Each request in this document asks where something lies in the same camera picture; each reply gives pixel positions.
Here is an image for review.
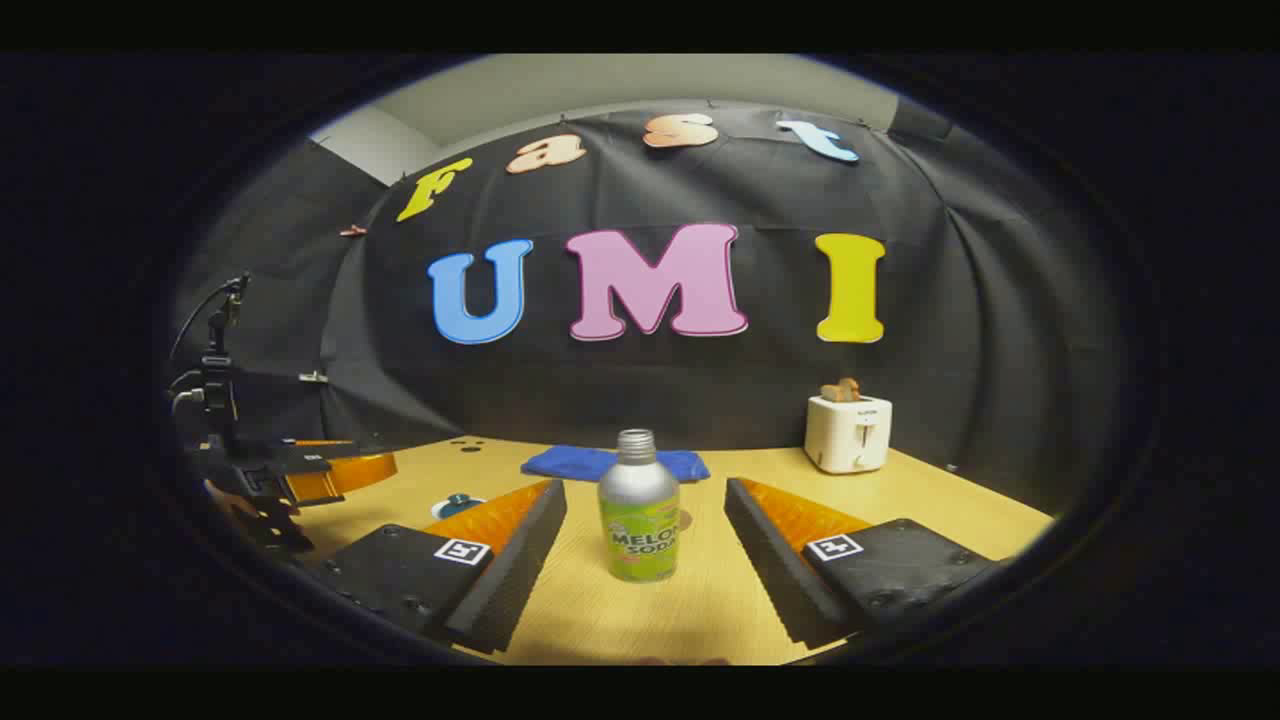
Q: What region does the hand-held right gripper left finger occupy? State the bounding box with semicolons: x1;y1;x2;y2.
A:
305;478;568;656

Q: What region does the white toaster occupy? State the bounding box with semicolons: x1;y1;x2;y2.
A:
805;393;893;475

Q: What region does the blue towel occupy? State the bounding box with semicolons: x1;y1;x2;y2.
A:
521;445;711;483

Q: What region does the silver green-label water bottle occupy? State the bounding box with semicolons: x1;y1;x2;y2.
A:
598;429;682;584

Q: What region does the black cable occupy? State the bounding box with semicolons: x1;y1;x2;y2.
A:
168;280;246;401

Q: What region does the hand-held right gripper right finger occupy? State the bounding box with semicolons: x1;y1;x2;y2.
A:
724;477;1001;651

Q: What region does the black backdrop cloth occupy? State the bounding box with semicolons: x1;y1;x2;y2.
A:
168;100;1133;523

